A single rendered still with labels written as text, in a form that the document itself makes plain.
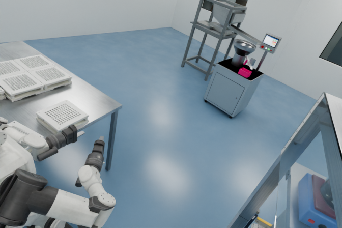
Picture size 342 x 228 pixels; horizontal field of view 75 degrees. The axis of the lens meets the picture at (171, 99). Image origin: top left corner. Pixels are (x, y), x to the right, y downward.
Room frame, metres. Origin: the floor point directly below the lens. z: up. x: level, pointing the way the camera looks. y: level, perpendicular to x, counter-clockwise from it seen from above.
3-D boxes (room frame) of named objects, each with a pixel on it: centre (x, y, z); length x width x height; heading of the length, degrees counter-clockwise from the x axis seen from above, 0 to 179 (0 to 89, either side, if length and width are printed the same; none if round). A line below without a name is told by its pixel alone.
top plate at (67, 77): (1.60, 1.07, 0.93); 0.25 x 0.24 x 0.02; 153
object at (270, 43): (3.50, -1.20, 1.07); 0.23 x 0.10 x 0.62; 57
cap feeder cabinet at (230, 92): (3.49, -0.94, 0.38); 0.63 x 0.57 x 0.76; 57
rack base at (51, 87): (1.60, 1.07, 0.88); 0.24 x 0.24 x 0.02; 63
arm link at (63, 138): (0.87, 0.52, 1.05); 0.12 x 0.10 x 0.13; 150
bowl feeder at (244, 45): (3.56, -0.94, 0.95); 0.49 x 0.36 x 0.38; 57
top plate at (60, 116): (1.17, 0.71, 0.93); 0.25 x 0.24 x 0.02; 156
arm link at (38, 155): (0.76, 0.57, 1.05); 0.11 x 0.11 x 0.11; 60
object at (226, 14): (4.35, -0.59, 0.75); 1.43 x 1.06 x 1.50; 57
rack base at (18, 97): (1.38, 1.18, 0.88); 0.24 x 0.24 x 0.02; 63
